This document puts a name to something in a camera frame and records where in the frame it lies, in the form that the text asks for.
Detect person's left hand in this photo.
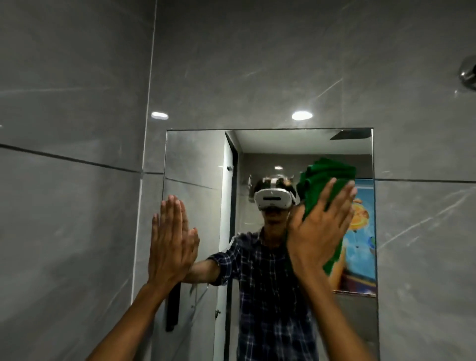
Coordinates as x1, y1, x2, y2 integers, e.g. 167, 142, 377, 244
148, 195, 201, 289

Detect person's right hand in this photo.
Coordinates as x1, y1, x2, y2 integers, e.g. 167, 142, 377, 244
287, 178, 358, 278

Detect green cleaning cloth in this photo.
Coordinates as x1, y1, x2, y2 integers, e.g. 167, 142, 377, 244
296, 157, 357, 276

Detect person's right forearm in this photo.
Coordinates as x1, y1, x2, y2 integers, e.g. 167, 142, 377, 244
296, 269, 377, 361

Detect person's left forearm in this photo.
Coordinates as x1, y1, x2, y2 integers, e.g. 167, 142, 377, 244
87, 280, 181, 361

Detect frameless wall mirror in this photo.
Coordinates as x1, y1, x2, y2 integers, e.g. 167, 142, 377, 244
150, 128, 381, 361

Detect black bar handle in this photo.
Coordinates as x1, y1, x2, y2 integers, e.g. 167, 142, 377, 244
165, 282, 181, 332

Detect chrome wall fixture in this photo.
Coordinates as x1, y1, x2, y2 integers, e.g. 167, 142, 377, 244
458, 55, 476, 90

